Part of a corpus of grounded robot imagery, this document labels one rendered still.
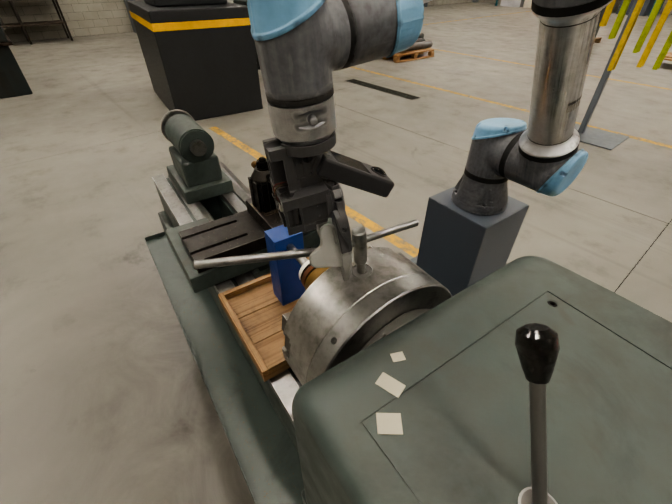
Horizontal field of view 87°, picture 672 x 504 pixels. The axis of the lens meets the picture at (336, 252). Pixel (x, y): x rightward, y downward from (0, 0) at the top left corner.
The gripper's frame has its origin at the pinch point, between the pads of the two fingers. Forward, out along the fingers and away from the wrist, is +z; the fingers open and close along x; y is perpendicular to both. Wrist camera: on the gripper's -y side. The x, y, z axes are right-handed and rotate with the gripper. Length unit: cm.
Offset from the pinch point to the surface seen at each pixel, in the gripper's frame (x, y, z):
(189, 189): -100, 29, 35
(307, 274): -14.2, 2.8, 17.2
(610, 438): 35.7, -16.0, 2.7
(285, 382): -5.0, 14.4, 39.9
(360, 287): 4.9, -1.9, 4.3
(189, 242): -55, 30, 29
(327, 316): 6.2, 4.4, 6.8
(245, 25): -496, -62, 40
